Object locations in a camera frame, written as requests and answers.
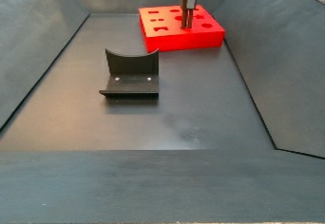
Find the dark grey curved block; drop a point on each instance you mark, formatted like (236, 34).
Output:
(135, 74)

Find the brown three prong peg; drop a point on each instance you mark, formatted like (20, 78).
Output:
(187, 15)

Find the red foam shape board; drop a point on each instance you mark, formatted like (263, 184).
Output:
(163, 33)

